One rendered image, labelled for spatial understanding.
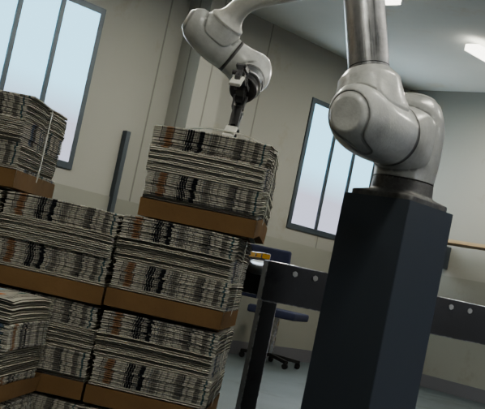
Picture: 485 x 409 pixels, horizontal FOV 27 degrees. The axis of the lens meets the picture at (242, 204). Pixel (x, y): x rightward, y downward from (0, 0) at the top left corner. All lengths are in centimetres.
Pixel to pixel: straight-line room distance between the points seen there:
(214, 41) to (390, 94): 64
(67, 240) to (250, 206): 44
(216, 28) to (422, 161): 70
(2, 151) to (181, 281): 54
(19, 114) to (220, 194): 53
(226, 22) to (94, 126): 509
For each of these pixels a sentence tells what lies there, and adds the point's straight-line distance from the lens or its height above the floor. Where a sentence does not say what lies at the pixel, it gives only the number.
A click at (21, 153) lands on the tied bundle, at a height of 92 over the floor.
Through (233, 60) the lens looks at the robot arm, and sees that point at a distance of 284.
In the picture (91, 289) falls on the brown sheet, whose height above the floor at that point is 64.
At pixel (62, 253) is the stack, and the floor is 71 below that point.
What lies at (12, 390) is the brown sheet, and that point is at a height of 40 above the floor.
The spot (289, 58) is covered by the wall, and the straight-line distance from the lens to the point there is 936.
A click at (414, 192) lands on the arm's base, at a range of 252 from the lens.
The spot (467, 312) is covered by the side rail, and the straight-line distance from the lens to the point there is 328.
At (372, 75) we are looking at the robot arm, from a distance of 240.
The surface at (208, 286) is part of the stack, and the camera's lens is 240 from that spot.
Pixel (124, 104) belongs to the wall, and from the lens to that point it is 804.
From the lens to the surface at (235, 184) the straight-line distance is 240.
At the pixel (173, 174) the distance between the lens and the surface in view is 243.
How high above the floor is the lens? 76
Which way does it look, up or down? 4 degrees up
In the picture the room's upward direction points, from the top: 12 degrees clockwise
